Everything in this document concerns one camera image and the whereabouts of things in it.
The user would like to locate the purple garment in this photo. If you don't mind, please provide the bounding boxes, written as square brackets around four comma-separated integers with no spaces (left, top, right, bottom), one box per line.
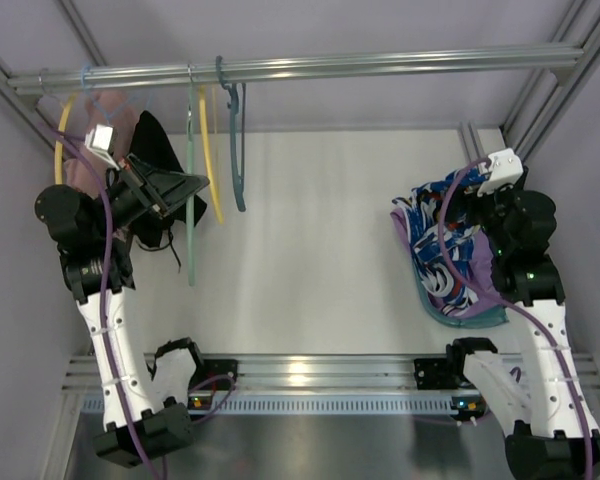
[390,206,498,316]

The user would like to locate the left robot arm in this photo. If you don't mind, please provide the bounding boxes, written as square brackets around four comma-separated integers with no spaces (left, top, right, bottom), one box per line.
[35,155,209,468]

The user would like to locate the teal plastic hanger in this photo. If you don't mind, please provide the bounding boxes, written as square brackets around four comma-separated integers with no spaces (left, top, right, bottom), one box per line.
[215,55,246,213]

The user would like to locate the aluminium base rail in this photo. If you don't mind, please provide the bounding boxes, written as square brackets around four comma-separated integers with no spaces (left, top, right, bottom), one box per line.
[61,353,600,393]

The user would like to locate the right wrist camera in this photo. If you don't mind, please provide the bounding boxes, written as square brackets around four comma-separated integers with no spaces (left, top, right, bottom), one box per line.
[478,148,524,196]

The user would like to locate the black garment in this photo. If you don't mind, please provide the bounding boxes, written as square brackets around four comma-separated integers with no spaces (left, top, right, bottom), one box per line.
[129,110,186,269]

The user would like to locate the light blue wire hanger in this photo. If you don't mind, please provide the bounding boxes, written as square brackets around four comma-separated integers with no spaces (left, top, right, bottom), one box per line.
[80,64,153,135]

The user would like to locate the aluminium hanging rail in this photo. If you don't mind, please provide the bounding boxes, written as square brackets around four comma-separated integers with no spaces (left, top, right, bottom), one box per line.
[7,42,584,96]

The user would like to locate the pink garment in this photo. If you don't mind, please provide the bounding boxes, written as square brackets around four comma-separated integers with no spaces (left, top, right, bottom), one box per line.
[64,90,140,198]

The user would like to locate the mint green plastic hanger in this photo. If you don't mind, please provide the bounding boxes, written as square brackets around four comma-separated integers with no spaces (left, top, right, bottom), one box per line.
[186,63,195,287]

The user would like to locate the aluminium frame post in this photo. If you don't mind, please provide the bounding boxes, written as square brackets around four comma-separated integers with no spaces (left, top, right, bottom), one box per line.
[457,0,600,201]

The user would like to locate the teal plastic basket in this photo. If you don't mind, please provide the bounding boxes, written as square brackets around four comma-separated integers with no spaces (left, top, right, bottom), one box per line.
[415,276,508,329]

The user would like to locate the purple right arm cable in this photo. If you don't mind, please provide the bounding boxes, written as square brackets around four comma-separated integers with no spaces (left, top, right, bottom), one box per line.
[437,157,599,480]

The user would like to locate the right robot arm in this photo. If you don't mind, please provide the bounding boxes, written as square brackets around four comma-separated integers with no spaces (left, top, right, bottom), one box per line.
[437,156,600,479]

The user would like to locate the blue red white patterned trousers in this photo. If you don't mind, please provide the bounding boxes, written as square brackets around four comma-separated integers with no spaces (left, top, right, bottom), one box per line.
[392,167,486,319]

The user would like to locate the slotted cable duct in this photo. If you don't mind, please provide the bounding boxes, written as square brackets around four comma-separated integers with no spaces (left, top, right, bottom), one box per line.
[79,393,486,416]

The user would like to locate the yellow plastic hanger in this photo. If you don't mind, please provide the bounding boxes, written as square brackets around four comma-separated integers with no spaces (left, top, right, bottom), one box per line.
[197,85,224,225]
[54,92,78,185]

